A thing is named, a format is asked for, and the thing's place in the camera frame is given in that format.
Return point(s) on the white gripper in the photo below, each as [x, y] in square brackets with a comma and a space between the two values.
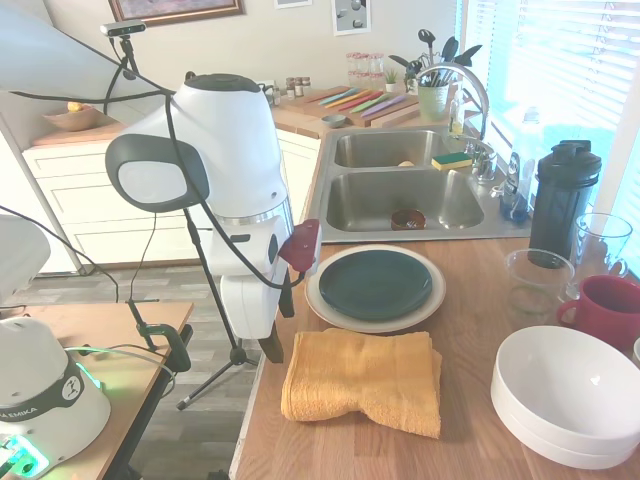
[247, 305]

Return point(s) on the orange terry towel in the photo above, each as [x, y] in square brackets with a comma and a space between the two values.
[360, 380]

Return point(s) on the dark blue plate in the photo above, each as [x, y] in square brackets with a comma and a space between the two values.
[375, 282]

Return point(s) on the beige plate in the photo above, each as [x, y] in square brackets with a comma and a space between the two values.
[435, 305]

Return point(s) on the black tripod stand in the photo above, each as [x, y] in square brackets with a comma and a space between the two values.
[210, 280]

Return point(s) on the green black table clamp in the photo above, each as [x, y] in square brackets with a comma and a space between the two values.
[160, 335]

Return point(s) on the stainless steel double sink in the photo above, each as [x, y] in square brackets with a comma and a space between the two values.
[360, 200]

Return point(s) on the small yellow food piece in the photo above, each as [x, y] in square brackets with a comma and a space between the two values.
[406, 163]

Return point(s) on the small gray bowl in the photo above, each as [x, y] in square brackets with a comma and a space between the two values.
[333, 120]

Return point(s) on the wooden cutting board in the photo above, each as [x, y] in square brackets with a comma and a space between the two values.
[305, 107]

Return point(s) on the white kitchen cabinet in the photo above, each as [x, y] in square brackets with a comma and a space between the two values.
[75, 200]

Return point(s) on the teal knife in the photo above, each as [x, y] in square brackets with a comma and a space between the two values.
[340, 99]

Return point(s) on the yellow green sponge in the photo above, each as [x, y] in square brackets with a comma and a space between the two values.
[451, 161]

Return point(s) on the yellow knife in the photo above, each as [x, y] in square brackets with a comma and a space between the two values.
[350, 101]

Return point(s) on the spice jar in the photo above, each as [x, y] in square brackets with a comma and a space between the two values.
[298, 87]
[289, 87]
[306, 86]

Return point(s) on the green knife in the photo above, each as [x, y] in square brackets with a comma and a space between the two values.
[372, 106]

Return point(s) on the purple knife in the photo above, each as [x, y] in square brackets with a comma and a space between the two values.
[384, 107]

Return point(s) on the glass measuring cup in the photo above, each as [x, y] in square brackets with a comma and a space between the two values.
[535, 290]

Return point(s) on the white bowl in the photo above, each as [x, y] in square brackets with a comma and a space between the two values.
[540, 442]
[565, 380]

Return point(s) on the glass jar with red lid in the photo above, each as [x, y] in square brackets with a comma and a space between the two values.
[370, 70]
[361, 70]
[351, 70]
[379, 69]

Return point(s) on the small potted green plant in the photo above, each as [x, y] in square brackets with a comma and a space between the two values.
[391, 80]

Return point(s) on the green utensil holder cup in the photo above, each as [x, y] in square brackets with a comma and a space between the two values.
[433, 102]

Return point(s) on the yellow liquid soap bottle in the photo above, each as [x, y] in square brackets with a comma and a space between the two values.
[456, 115]

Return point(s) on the wooden fruit bowl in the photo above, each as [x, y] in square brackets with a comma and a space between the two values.
[70, 120]

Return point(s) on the clear blue dish soap bottle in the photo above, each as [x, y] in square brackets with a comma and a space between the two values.
[522, 165]

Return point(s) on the chrome faucet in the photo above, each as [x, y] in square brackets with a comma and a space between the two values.
[475, 95]

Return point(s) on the black shaker bottle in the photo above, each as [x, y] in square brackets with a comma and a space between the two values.
[562, 200]

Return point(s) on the white poster with gray shapes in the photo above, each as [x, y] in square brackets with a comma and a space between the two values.
[351, 17]

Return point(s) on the red mug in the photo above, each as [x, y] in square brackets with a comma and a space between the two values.
[610, 310]

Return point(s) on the black slotted spoon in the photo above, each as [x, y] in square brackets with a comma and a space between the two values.
[426, 40]

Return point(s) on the small white poster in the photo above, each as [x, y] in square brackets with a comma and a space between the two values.
[286, 3]

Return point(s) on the clear glass pitcher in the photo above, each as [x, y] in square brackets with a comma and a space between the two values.
[602, 245]

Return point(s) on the black spatula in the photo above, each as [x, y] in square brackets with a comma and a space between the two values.
[449, 47]

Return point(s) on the white cup edge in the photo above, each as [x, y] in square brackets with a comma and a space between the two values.
[636, 351]

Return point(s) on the white window blinds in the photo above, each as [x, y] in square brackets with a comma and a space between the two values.
[560, 60]

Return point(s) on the dark red wrist camera mount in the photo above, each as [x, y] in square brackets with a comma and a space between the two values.
[300, 245]

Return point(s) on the wooden picture frame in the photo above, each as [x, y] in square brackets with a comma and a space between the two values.
[175, 12]

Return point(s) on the gray camera on stand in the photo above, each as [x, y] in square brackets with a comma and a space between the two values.
[122, 28]

